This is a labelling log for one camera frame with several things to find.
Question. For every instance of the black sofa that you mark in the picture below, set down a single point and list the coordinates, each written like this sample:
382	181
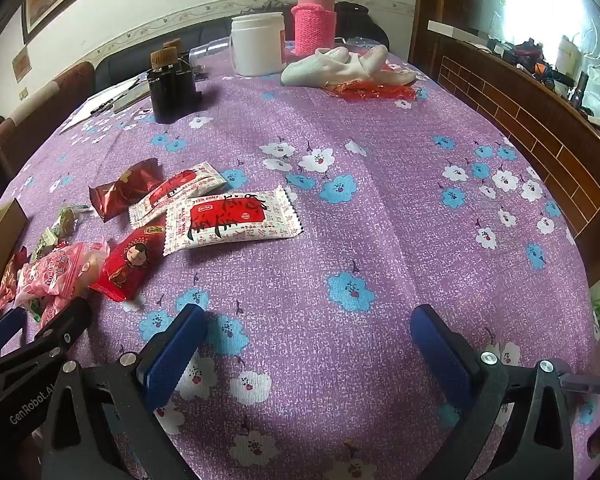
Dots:
130	55

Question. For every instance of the pink printed snack packet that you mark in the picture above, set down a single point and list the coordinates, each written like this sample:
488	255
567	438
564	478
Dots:
50	310
55	270

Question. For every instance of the red figure snack packet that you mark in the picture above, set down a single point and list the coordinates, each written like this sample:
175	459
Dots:
132	260

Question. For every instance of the white green snack packet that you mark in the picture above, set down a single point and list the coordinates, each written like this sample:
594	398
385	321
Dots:
45	242

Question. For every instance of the white red-label snack packet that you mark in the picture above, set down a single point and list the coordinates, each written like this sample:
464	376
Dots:
180	185
230	222

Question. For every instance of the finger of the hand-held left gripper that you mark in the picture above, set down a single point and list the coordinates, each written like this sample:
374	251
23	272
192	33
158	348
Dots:
45	335
5	325

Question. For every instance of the black clip device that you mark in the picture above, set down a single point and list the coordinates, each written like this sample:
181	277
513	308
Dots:
161	90

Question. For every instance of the clear plastic bottle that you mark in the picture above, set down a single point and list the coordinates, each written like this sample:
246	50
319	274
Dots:
207	52

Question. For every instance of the wooden cabinet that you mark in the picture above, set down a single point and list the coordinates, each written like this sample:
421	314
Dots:
530	125

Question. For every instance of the clutter of tools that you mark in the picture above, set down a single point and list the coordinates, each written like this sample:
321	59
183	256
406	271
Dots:
535	62

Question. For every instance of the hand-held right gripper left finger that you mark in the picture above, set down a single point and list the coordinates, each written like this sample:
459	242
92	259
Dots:
172	355

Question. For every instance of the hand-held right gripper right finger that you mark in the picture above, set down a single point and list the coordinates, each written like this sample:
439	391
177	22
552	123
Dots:
442	355

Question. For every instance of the dark red snack packet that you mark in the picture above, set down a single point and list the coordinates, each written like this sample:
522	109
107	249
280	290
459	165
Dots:
122	190

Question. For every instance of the green twist candy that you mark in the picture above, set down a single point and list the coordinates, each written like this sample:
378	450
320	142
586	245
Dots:
66	221

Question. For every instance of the pink white box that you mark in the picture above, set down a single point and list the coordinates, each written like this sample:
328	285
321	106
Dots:
257	45

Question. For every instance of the cardboard box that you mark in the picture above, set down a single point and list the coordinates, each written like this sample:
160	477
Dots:
5	240

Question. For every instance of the black pen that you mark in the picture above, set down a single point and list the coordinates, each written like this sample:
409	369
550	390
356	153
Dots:
105	105

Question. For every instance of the pink knit-covered bottle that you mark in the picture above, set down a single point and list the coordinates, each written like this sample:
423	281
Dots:
314	25

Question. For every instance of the clipboard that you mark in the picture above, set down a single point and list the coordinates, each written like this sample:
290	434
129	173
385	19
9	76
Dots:
132	97

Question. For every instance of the small red candy packet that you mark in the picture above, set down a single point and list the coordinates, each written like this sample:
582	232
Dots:
11	280

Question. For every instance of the small wall plaque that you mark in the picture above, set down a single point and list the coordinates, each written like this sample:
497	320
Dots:
20	62

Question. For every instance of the purple floral tablecloth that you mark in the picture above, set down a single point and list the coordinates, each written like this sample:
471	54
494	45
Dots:
380	260

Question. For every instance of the black corked bottle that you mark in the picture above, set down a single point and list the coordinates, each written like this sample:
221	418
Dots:
187	82

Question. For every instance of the red plastic wrapper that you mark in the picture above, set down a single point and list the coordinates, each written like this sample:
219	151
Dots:
375	92

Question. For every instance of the white paper sheet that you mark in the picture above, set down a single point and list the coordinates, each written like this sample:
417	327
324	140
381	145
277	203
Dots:
100	100

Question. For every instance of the brown armchair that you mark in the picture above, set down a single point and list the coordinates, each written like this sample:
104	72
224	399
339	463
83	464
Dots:
75	77

